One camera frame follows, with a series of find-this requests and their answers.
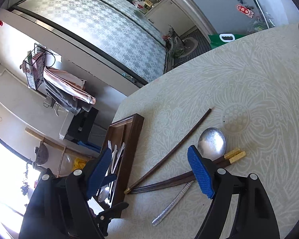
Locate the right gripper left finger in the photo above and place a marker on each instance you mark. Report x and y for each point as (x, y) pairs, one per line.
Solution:
(58, 203)

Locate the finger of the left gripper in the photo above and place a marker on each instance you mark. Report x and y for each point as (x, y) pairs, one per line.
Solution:
(103, 219)
(108, 179)

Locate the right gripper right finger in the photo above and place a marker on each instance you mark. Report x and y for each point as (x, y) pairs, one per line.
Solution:
(254, 217)

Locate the small dark metal spoon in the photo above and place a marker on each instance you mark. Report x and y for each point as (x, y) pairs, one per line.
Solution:
(103, 194)

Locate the silver table knife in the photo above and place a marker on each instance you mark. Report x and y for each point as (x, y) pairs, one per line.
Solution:
(117, 158)

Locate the large spoon textured handle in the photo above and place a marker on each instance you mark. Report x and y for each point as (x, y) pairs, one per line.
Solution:
(212, 145)

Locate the silver fork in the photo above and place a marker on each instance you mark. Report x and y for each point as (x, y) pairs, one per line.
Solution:
(114, 152)

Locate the white kitchen cabinet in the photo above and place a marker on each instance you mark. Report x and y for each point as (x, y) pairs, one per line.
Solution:
(167, 13)

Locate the yellow cloth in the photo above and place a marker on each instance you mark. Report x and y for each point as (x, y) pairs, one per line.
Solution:
(79, 164)

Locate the brown wooden tray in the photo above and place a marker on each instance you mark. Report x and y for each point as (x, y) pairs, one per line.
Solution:
(125, 131)

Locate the white sink basin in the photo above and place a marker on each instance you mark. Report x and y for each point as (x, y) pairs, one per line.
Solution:
(65, 126)

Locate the grey hanging towel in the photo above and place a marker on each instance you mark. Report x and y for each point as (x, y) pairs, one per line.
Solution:
(66, 100)

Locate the wooden ladder rack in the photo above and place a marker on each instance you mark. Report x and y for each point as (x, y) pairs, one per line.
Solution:
(55, 145)

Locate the pink striped hanging towel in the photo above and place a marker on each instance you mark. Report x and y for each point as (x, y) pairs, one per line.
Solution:
(69, 83)

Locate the plastic bag on floor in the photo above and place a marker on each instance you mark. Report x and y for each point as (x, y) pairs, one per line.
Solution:
(176, 45)

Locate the patterned sliding door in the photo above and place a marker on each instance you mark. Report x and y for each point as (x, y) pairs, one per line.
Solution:
(115, 29)

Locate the grey refrigerator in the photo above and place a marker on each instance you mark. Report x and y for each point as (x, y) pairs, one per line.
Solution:
(229, 16)

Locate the black wire wall shelf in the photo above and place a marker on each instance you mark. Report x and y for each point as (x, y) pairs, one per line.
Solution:
(34, 64)

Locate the green bag white handle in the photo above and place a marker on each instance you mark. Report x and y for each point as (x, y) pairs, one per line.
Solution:
(218, 40)

